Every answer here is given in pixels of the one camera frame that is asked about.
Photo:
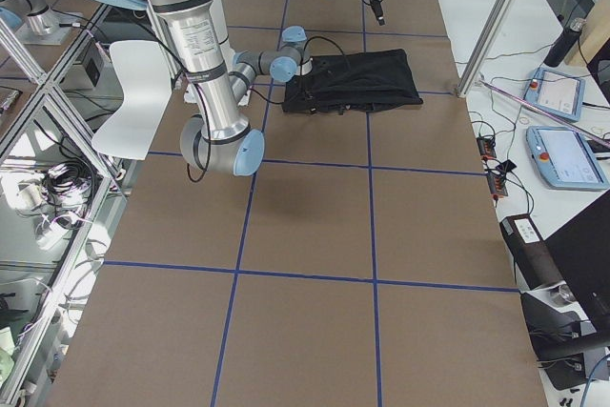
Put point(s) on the black graphic t-shirt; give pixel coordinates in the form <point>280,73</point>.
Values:
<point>374,81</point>

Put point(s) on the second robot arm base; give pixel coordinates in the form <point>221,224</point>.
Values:
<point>37,14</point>

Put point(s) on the orange terminal block strip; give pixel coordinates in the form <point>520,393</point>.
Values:
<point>494,170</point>

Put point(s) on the black water bottle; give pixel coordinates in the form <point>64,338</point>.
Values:
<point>565,42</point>

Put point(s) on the far teach pendant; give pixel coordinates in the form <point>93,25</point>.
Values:
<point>556,93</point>

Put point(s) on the teach pendant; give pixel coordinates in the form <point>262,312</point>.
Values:
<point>556,93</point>
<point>564,159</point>

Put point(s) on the near teach pendant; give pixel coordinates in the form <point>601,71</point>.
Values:
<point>564,159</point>

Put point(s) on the dark brown box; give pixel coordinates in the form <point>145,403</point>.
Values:
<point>529,251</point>

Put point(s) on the black monitor stand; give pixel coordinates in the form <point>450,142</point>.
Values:
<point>568,322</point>

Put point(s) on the aluminium frame post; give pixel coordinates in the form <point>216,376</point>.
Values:
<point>482,48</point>

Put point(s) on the aluminium frame left rail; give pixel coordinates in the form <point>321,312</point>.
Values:
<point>58,201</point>

